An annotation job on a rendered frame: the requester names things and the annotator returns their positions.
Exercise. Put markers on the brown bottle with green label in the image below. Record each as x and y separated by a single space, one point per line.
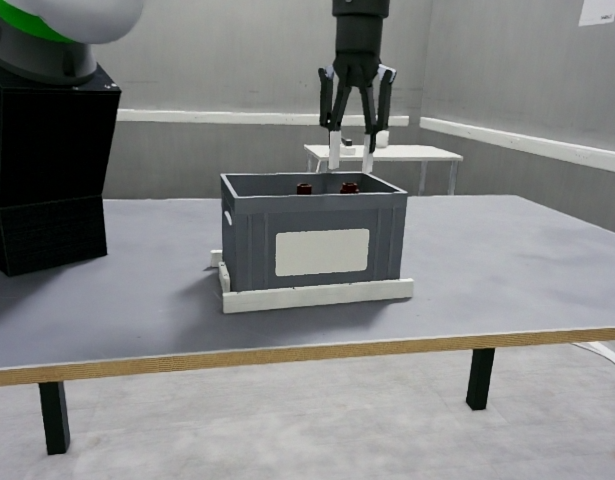
349 188

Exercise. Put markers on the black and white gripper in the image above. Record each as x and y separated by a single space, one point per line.
357 47

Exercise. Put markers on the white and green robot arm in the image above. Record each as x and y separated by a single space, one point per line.
31 49

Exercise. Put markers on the grey plastic crate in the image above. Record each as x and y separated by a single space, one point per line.
273 238

